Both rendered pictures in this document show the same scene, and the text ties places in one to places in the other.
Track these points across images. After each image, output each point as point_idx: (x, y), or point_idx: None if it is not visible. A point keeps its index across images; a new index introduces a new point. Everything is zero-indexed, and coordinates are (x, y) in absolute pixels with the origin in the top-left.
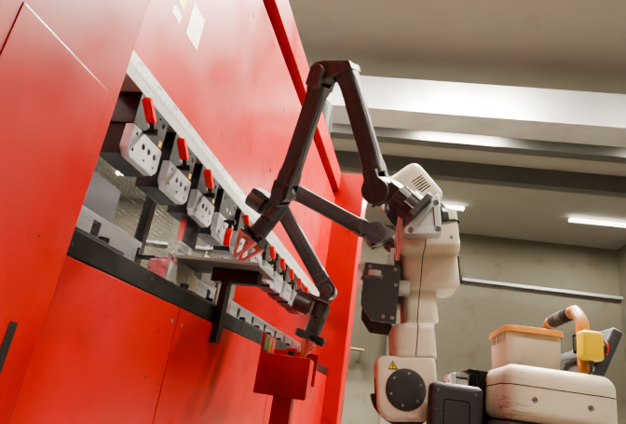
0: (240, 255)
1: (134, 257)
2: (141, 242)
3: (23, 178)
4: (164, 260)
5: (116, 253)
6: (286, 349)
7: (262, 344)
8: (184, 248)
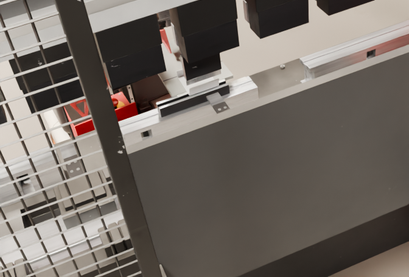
0: (170, 47)
1: (304, 68)
2: (300, 58)
3: None
4: (250, 78)
5: (360, 36)
6: (117, 105)
7: (137, 111)
8: (203, 76)
